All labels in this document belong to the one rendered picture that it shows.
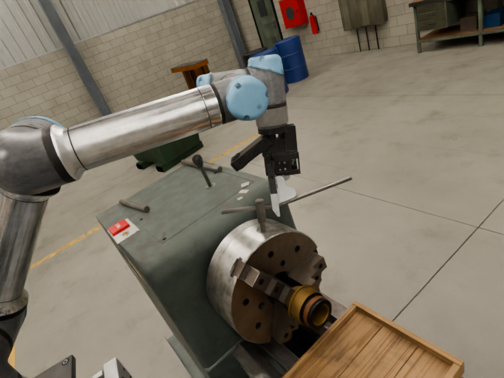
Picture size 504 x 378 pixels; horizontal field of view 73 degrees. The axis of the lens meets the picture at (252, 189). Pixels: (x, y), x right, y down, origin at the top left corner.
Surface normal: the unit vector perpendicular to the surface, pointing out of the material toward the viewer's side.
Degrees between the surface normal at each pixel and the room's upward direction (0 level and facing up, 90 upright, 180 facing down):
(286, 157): 82
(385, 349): 0
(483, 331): 0
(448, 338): 0
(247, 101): 90
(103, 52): 90
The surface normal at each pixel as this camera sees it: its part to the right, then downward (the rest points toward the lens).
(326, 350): -0.32, -0.83
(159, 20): 0.55, 0.22
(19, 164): -0.07, 0.27
